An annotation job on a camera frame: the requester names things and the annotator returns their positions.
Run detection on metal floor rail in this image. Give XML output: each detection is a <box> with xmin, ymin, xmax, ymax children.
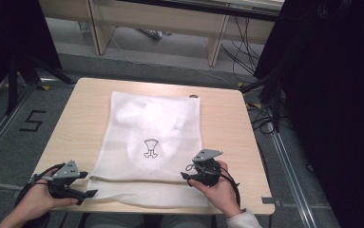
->
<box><xmin>268</xmin><ymin>129</ymin><xmax>318</xmax><ymax>228</ymax></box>
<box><xmin>0</xmin><ymin>85</ymin><xmax>35</xmax><ymax>174</ymax></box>

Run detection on black curtain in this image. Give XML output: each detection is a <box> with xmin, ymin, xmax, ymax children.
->
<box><xmin>0</xmin><ymin>0</ymin><xmax>63</xmax><ymax>110</ymax></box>
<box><xmin>254</xmin><ymin>0</ymin><xmax>364</xmax><ymax>228</ymax></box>

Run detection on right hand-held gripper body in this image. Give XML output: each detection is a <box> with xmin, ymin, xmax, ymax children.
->
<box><xmin>192</xmin><ymin>148</ymin><xmax>224</xmax><ymax>188</ymax></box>

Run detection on grey tape strip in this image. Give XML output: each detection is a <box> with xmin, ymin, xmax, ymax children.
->
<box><xmin>260</xmin><ymin>197</ymin><xmax>282</xmax><ymax>207</ymax></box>

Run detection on left hand-held gripper black cable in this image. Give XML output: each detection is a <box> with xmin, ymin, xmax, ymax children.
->
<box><xmin>13</xmin><ymin>162</ymin><xmax>67</xmax><ymax>208</ymax></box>

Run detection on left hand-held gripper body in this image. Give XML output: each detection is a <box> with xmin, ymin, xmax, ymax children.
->
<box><xmin>48</xmin><ymin>160</ymin><xmax>80</xmax><ymax>200</ymax></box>

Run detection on hanging black cables bundle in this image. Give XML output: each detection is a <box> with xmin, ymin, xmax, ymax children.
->
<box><xmin>220</xmin><ymin>15</ymin><xmax>266</xmax><ymax>84</ymax></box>

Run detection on person's legs grey trousers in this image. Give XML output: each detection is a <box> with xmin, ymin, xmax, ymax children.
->
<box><xmin>84</xmin><ymin>213</ymin><xmax>216</xmax><ymax>228</ymax></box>

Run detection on light wooden desk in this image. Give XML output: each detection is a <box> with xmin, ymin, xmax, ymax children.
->
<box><xmin>38</xmin><ymin>0</ymin><xmax>286</xmax><ymax>67</ymax></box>

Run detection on person's right hand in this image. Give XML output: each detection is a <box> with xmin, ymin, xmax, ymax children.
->
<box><xmin>188</xmin><ymin>161</ymin><xmax>242</xmax><ymax>219</ymax></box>

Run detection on light wooden table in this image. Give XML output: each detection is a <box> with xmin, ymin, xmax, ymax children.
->
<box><xmin>31</xmin><ymin>77</ymin><xmax>276</xmax><ymax>216</ymax></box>

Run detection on white garment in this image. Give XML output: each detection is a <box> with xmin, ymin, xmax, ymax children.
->
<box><xmin>115</xmin><ymin>95</ymin><xmax>191</xmax><ymax>174</ymax></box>

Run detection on hand-held gripper black cable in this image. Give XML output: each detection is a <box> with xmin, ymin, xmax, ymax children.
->
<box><xmin>219</xmin><ymin>166</ymin><xmax>242</xmax><ymax>207</ymax></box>
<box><xmin>13</xmin><ymin>162</ymin><xmax>67</xmax><ymax>208</ymax></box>

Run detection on black metal stand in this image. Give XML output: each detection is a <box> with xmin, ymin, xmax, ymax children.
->
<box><xmin>240</xmin><ymin>61</ymin><xmax>282</xmax><ymax>133</ymax></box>
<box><xmin>4</xmin><ymin>51</ymin><xmax>77</xmax><ymax>116</ymax></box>

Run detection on person's left hand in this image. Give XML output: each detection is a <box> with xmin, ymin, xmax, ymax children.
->
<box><xmin>20</xmin><ymin>168</ymin><xmax>79</xmax><ymax>221</ymax></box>

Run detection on grey power strip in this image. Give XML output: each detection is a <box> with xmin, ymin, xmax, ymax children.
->
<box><xmin>136</xmin><ymin>28</ymin><xmax>163</xmax><ymax>41</ymax></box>

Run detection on black floor cables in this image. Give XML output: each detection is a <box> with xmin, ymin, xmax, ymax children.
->
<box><xmin>245</xmin><ymin>99</ymin><xmax>287</xmax><ymax>136</ymax></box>

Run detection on right hand-held gripper black cable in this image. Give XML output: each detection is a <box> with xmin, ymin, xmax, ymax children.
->
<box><xmin>219</xmin><ymin>166</ymin><xmax>242</xmax><ymax>207</ymax></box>

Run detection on white mesh laundry bag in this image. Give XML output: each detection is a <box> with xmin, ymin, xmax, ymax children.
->
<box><xmin>86</xmin><ymin>90</ymin><xmax>211</xmax><ymax>210</ymax></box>

